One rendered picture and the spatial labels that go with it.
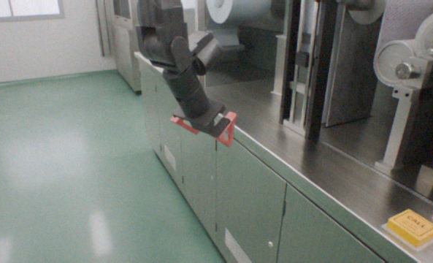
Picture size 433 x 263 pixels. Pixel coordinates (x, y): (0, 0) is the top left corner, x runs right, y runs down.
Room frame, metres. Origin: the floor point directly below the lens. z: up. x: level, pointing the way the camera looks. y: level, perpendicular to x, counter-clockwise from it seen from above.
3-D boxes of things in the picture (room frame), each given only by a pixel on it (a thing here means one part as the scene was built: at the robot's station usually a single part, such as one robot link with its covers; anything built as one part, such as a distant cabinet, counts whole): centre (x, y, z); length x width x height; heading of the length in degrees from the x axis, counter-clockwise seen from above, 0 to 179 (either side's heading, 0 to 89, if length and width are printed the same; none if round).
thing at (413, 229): (0.46, -0.40, 0.91); 0.07 x 0.07 x 0.02; 26
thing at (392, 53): (0.87, -0.60, 1.17); 0.26 x 0.12 x 0.12; 116
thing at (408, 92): (0.72, -0.49, 1.05); 0.06 x 0.05 x 0.31; 116
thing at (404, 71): (0.70, -0.46, 1.18); 0.04 x 0.02 x 0.04; 26
